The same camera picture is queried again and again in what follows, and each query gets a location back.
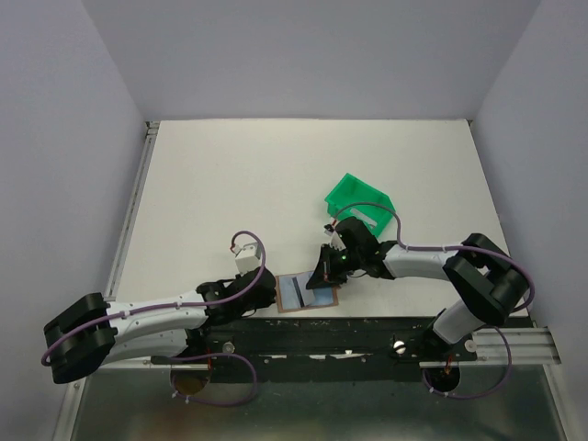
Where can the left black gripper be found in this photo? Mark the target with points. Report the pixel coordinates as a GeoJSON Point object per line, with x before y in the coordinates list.
{"type": "Point", "coordinates": [268, 300]}

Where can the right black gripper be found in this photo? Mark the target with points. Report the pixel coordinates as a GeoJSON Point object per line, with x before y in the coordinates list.
{"type": "Point", "coordinates": [324, 274]}

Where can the tan leather card holder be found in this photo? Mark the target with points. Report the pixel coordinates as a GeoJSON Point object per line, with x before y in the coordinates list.
{"type": "Point", "coordinates": [327, 298]}

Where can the green plastic bin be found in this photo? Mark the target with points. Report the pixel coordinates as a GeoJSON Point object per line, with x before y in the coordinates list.
{"type": "Point", "coordinates": [352, 197]}

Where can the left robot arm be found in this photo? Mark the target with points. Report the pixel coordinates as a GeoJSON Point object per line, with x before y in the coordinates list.
{"type": "Point", "coordinates": [93, 332]}

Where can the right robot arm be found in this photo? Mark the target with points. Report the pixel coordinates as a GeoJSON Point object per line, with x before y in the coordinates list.
{"type": "Point", "coordinates": [489, 283]}

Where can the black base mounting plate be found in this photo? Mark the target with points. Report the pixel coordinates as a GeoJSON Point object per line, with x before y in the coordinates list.
{"type": "Point", "coordinates": [320, 349]}

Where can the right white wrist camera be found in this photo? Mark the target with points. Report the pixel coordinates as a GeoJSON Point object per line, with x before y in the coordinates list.
{"type": "Point", "coordinates": [335, 240]}

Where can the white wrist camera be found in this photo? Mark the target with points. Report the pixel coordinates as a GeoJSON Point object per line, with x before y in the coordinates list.
{"type": "Point", "coordinates": [335, 240]}
{"type": "Point", "coordinates": [247, 257]}

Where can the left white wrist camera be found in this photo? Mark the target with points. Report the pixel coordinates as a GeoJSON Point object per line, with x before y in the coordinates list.
{"type": "Point", "coordinates": [247, 257]}

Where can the aluminium extrusion rail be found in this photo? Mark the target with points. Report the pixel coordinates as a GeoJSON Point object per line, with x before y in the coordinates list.
{"type": "Point", "coordinates": [528, 346]}

